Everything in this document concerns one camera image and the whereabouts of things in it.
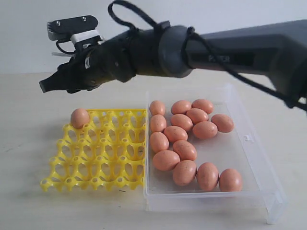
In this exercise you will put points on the brown egg second row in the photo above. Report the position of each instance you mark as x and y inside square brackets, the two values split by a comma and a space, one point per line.
[158, 123]
[223, 122]

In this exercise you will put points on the brown egg second row left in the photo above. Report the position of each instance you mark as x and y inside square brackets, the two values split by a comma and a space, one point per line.
[158, 123]

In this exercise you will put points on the yellow plastic egg tray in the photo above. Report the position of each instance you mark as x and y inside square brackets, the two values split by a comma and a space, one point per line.
[107, 152]

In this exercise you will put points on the brown egg second row middle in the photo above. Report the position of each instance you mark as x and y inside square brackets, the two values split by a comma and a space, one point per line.
[223, 122]

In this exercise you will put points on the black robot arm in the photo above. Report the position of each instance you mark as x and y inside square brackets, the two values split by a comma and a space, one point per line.
[271, 58]

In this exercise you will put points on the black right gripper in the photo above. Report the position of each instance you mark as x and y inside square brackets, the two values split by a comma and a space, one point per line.
[82, 73]

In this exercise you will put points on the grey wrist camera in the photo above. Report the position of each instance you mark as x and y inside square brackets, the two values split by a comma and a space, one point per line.
[76, 29]

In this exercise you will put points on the brown egg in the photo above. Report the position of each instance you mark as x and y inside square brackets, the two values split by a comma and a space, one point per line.
[181, 107]
[184, 172]
[158, 142]
[203, 104]
[197, 115]
[79, 118]
[230, 180]
[205, 130]
[207, 176]
[165, 160]
[181, 121]
[157, 108]
[185, 150]
[175, 133]

